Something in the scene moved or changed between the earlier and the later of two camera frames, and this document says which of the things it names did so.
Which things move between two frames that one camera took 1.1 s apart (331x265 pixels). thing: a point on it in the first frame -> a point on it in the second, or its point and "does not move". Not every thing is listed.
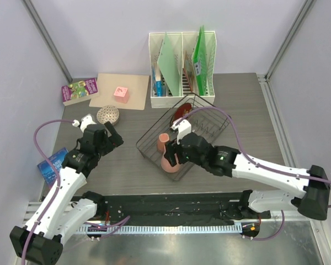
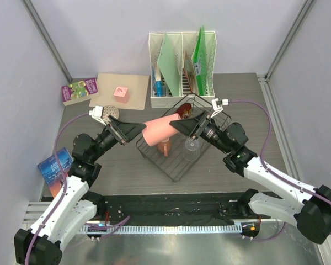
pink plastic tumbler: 166,166 -> 157,131
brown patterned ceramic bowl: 107,113 does not move
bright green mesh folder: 201,62 does not move
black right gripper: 171,148 -> 192,126
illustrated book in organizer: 188,78 does not move
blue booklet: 156,85 does not move
